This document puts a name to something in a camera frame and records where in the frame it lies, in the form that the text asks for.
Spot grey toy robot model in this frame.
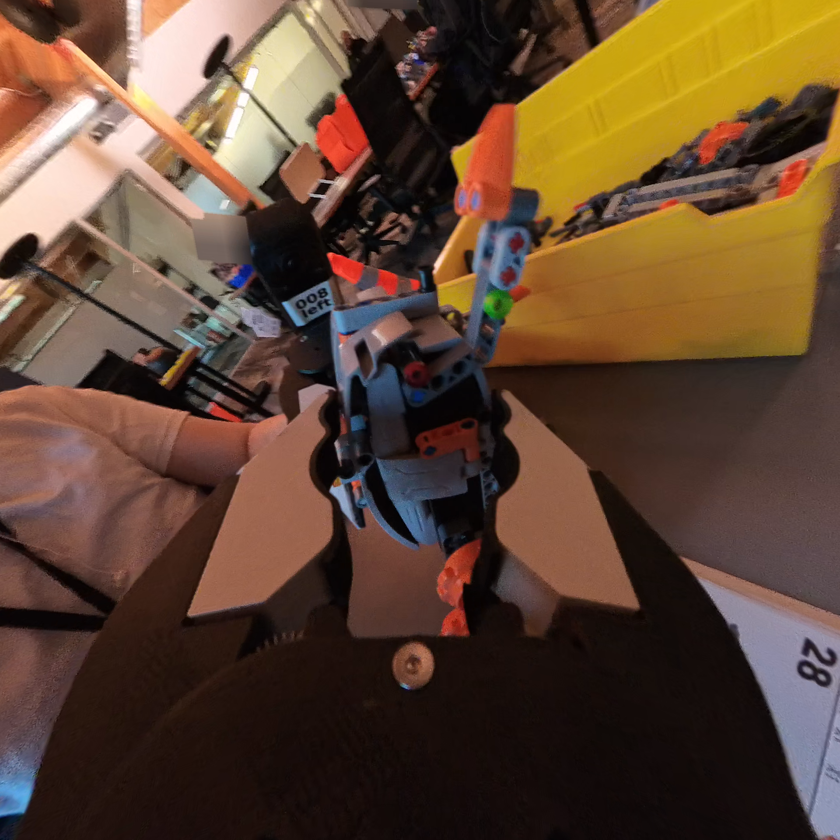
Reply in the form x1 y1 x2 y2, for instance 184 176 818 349
325 101 542 552

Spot black lanyard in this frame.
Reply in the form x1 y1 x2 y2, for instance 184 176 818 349
0 517 119 632

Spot person's left forearm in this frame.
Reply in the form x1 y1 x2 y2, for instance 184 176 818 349
161 412 290 488

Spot person's light shirt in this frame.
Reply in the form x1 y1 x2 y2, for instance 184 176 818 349
0 386 221 821

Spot white instruction booklet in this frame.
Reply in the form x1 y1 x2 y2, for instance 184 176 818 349
682 558 840 840

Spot yellow storage bin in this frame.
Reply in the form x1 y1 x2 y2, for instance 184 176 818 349
433 0 840 367

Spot orange chair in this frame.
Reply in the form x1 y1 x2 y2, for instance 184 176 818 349
315 95 370 172

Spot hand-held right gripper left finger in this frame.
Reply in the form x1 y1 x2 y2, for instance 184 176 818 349
187 390 353 621

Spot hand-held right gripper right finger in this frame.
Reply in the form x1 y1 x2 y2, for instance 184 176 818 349
491 390 641 619

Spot brown chair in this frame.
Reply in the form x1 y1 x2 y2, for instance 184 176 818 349
279 143 329 204

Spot pile of toy parts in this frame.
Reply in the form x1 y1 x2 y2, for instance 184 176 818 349
551 85 840 244

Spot black disc stand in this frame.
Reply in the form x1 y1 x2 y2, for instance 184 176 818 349
0 233 165 349
202 34 299 148

